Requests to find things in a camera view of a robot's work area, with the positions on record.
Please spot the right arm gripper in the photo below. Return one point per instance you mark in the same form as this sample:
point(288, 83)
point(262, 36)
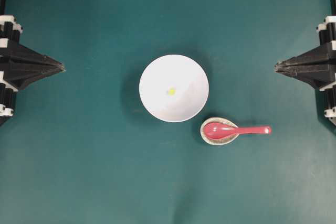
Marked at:
point(317, 66)

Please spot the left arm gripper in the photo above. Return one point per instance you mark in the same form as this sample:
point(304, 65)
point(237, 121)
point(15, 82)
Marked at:
point(30, 68)

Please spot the red plastic spoon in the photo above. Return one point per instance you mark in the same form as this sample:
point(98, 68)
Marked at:
point(216, 131)

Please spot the speckled ceramic spoon rest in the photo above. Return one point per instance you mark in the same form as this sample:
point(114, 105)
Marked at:
point(221, 141)

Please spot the white round bowl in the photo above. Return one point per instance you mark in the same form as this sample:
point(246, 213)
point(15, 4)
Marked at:
point(183, 74)

